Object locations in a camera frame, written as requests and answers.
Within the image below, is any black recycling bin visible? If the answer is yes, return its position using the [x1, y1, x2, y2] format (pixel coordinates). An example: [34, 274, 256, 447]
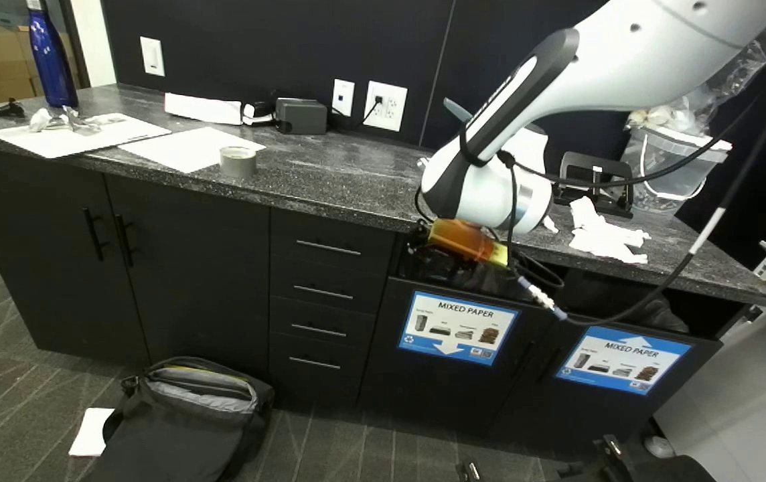
[355, 277, 542, 431]

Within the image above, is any white framed window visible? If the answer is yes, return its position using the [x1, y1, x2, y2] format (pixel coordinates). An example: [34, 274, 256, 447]
[64, 0, 121, 92]

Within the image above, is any white flat box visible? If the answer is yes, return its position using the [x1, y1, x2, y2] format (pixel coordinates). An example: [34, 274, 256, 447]
[164, 92, 276, 130]

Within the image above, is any flat white paper sheet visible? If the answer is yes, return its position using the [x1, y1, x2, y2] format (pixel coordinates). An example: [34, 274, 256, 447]
[118, 127, 267, 176]
[0, 110, 171, 160]

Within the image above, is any white teal stapler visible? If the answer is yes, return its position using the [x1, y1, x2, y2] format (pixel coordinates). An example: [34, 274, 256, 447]
[439, 95, 477, 130]

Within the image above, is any white light switch plate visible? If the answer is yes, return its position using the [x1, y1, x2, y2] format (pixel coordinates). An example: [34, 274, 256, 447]
[136, 36, 169, 80]

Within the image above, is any white paper on floor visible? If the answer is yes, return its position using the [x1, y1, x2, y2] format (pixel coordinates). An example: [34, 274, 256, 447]
[68, 404, 118, 460]

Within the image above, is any clear plastic bag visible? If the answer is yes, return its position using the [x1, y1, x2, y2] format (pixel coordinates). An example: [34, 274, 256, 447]
[621, 24, 766, 138]

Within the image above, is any black bin door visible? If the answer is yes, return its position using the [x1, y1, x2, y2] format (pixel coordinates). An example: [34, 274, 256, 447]
[497, 305, 726, 454]

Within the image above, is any mixed paper sign up arrow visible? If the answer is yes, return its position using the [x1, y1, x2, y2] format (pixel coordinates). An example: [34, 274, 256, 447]
[555, 324, 693, 400]

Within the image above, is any white outlet wall plate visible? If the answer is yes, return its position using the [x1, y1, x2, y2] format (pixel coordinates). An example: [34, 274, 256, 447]
[361, 79, 410, 135]

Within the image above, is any crumpled clear plastic wrap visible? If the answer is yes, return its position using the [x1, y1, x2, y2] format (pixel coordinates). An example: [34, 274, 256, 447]
[26, 105, 104, 138]

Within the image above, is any clear plastic container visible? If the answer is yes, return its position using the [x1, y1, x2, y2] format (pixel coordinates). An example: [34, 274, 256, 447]
[619, 124, 733, 203]

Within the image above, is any black trash bag liner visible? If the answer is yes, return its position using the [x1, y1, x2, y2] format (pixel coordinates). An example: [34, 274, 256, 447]
[542, 266, 693, 338]

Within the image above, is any black stand foot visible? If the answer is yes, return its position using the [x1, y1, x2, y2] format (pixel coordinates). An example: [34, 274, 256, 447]
[559, 431, 714, 482]

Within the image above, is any mixed paper sign down arrow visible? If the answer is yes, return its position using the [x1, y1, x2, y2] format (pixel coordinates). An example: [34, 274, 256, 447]
[397, 290, 523, 369]

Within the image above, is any black drawer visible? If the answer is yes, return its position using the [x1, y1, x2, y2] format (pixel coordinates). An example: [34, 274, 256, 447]
[267, 305, 386, 353]
[267, 209, 400, 277]
[267, 342, 378, 412]
[267, 266, 392, 317]

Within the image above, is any grey tape roll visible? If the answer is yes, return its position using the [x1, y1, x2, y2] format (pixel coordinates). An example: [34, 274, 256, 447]
[220, 142, 259, 175]

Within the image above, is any blue water bottle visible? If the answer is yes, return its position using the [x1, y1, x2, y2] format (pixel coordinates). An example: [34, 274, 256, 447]
[23, 0, 81, 114]

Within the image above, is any black power adapter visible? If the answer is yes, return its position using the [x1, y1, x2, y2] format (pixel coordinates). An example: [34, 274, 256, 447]
[274, 95, 330, 138]

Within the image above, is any small white wall plate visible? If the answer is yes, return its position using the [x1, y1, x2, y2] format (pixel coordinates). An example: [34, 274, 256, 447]
[330, 79, 355, 118]

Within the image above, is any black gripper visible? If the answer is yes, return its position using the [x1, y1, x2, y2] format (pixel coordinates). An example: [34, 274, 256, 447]
[401, 230, 530, 302]

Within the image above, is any large crumpled white paper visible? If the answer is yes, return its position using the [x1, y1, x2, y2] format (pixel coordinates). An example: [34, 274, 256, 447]
[564, 195, 654, 268]

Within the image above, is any black cable white connector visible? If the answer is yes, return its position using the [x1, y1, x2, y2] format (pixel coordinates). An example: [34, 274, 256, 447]
[488, 52, 766, 329]

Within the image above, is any black grey backpack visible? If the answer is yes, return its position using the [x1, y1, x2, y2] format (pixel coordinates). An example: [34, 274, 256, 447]
[85, 353, 276, 482]

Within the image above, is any black cabinet door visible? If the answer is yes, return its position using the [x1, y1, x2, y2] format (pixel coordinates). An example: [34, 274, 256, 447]
[102, 172, 274, 372]
[0, 146, 149, 369]

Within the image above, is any small black knob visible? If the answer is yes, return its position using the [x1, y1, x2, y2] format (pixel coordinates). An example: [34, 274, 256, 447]
[0, 97, 30, 124]

